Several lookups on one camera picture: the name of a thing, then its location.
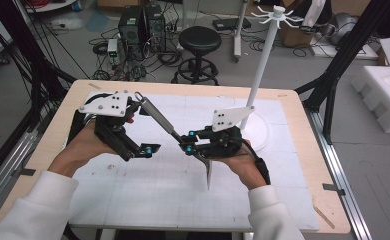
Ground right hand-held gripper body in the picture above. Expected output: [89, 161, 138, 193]
[196, 105, 256, 159]

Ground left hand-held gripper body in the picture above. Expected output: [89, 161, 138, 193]
[78, 90, 143, 162]

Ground person's right hand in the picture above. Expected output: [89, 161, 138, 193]
[212, 139, 268, 191]

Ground person's left hand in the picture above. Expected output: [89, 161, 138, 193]
[47, 118, 118, 178]

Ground white foam mat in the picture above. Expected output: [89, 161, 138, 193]
[67, 92, 321, 233]

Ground small silver device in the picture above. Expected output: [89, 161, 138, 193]
[106, 38, 119, 58]

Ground black computer tower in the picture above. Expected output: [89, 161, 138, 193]
[117, 5, 148, 60]
[144, 3, 168, 53]

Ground black round stool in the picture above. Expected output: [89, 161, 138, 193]
[171, 25, 223, 86]

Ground white hook stand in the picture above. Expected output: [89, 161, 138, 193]
[239, 4, 306, 153]

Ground flat black device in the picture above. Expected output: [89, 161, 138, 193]
[212, 17, 253, 32]

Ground open cardboard box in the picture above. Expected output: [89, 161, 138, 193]
[278, 14, 317, 48]

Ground black and white jacket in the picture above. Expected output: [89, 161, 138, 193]
[297, 0, 333, 33]

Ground large white foam block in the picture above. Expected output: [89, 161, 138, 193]
[350, 64, 390, 135]

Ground grey rounded bag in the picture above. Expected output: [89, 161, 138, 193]
[328, 12, 360, 47]

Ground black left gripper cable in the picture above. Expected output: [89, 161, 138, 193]
[65, 93, 109, 148]

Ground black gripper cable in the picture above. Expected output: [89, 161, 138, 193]
[244, 139, 272, 186]
[65, 93, 109, 148]

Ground tangle of black floor cables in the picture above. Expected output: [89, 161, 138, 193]
[88, 26, 185, 83]

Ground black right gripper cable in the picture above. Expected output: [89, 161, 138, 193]
[244, 139, 272, 186]

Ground black metal frame strut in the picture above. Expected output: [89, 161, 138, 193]
[0, 0, 78, 135]
[295, 0, 390, 145]

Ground aluminium rail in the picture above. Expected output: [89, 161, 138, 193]
[303, 105, 373, 240]
[0, 128, 39, 219]

